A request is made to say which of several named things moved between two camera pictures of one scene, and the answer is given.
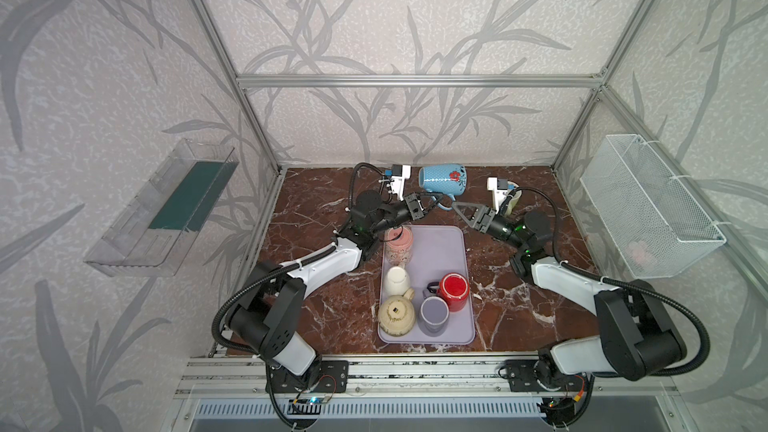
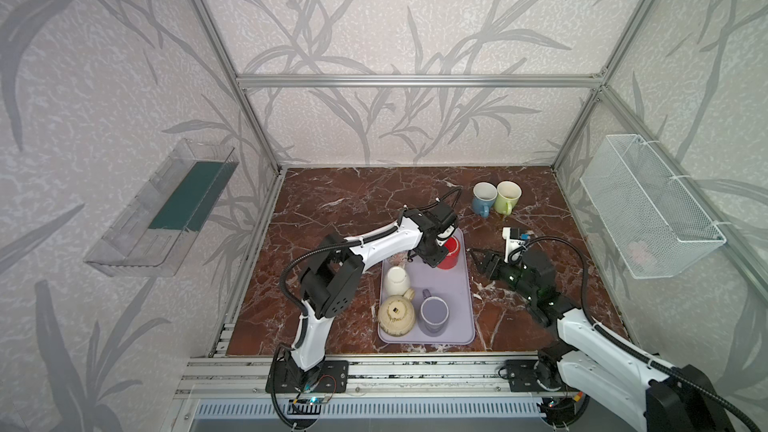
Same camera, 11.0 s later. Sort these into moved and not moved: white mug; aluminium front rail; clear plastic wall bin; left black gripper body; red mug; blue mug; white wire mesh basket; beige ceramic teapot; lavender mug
Moved: left black gripper body; red mug; blue mug
Not moved: clear plastic wall bin; white wire mesh basket; lavender mug; aluminium front rail; beige ceramic teapot; white mug
